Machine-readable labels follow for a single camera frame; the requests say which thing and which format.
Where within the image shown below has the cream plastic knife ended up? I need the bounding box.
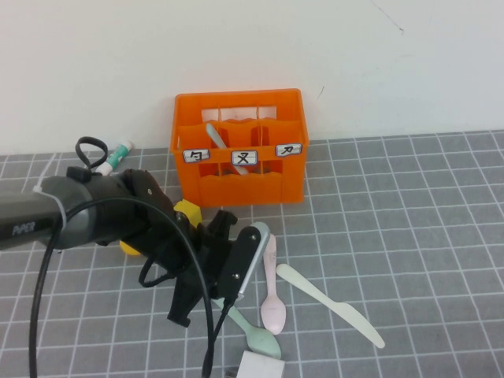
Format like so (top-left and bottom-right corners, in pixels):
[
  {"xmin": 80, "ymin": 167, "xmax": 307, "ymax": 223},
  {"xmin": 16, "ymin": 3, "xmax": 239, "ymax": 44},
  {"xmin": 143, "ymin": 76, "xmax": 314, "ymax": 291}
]
[{"xmin": 276, "ymin": 263, "xmax": 386, "ymax": 350}]

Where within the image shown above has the white rectangular box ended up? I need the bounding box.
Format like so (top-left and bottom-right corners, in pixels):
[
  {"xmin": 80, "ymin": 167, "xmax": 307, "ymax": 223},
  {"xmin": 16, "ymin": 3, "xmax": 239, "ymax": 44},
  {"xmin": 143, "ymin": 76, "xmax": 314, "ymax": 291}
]
[{"xmin": 238, "ymin": 350, "xmax": 286, "ymax": 378}]

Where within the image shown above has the yellow rubber duck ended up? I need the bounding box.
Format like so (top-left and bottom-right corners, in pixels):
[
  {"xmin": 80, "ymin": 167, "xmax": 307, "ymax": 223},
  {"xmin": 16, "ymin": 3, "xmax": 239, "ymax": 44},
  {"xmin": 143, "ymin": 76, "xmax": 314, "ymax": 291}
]
[{"xmin": 119, "ymin": 240, "xmax": 142, "ymax": 257}]

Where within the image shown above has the white label spoon character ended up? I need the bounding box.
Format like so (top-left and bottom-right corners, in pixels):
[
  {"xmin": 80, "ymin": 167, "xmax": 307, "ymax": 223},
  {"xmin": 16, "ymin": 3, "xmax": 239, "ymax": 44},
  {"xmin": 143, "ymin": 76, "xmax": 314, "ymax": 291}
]
[{"xmin": 183, "ymin": 148, "xmax": 212, "ymax": 164}]

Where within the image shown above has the yellow foam cube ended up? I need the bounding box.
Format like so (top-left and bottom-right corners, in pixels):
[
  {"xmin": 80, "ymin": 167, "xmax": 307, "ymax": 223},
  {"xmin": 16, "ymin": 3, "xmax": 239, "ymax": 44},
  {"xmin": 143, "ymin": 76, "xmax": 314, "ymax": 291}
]
[{"xmin": 172, "ymin": 199, "xmax": 203, "ymax": 228}]

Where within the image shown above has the white label fork character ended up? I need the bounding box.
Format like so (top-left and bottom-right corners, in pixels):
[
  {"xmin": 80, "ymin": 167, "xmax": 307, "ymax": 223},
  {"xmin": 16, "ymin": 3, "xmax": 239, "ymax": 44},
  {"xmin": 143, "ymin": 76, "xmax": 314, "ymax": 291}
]
[{"xmin": 231, "ymin": 150, "xmax": 260, "ymax": 166}]

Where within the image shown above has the grey plastic fork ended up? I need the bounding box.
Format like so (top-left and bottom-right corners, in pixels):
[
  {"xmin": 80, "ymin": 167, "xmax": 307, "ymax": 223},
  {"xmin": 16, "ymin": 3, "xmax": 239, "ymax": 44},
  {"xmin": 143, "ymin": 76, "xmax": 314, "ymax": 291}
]
[{"xmin": 205, "ymin": 123, "xmax": 250, "ymax": 176}]

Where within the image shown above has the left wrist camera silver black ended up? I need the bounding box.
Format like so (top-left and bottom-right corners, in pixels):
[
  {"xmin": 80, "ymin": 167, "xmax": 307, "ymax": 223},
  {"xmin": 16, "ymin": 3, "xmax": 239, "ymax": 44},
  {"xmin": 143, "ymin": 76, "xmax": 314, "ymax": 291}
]
[{"xmin": 215, "ymin": 221, "xmax": 272, "ymax": 304}]

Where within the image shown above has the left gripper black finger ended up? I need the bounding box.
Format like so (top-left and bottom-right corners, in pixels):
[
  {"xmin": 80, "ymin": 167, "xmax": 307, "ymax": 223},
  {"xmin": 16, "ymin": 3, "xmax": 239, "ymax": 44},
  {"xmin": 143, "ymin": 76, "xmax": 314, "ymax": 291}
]
[
  {"xmin": 167, "ymin": 275, "xmax": 200, "ymax": 328},
  {"xmin": 207, "ymin": 209, "xmax": 238, "ymax": 253}
]

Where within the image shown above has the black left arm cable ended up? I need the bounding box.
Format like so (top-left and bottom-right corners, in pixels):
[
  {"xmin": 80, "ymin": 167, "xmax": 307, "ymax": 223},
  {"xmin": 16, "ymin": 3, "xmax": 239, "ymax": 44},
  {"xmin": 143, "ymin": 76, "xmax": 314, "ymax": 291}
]
[{"xmin": 28, "ymin": 136, "xmax": 237, "ymax": 378}]

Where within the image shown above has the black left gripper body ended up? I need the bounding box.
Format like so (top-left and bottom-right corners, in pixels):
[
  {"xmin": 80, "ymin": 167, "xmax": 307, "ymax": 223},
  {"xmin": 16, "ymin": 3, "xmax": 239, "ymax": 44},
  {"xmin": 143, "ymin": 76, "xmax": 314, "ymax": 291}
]
[{"xmin": 141, "ymin": 214, "xmax": 233, "ymax": 296}]

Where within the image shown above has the orange plastic cutlery holder crate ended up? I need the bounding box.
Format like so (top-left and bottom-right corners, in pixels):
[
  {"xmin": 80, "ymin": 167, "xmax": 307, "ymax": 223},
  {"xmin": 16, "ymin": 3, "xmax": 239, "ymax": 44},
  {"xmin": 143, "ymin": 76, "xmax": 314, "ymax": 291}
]
[{"xmin": 170, "ymin": 87, "xmax": 311, "ymax": 208}]

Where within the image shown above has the white cable tie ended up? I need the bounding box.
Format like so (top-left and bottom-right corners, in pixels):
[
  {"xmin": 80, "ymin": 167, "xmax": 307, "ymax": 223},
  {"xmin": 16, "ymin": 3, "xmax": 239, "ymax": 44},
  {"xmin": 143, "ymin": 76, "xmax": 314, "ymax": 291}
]
[{"xmin": 33, "ymin": 187, "xmax": 69, "ymax": 234}]

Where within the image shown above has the pink plastic spoon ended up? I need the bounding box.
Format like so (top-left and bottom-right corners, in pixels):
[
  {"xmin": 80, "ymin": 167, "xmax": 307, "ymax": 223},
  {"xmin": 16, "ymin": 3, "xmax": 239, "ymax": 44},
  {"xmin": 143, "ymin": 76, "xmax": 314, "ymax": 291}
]
[{"xmin": 261, "ymin": 233, "xmax": 288, "ymax": 335}]

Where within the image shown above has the white label knife character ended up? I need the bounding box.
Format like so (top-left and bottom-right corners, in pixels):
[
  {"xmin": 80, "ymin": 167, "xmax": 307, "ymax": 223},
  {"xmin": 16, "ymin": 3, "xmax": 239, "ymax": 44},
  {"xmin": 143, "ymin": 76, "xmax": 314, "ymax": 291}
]
[{"xmin": 275, "ymin": 143, "xmax": 303, "ymax": 158}]

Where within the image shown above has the white green glue stick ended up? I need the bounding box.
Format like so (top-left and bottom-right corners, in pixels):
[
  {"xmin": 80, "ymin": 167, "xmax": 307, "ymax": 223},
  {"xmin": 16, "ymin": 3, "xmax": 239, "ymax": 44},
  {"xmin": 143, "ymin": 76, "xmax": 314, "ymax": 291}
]
[{"xmin": 95, "ymin": 141, "xmax": 134, "ymax": 176}]

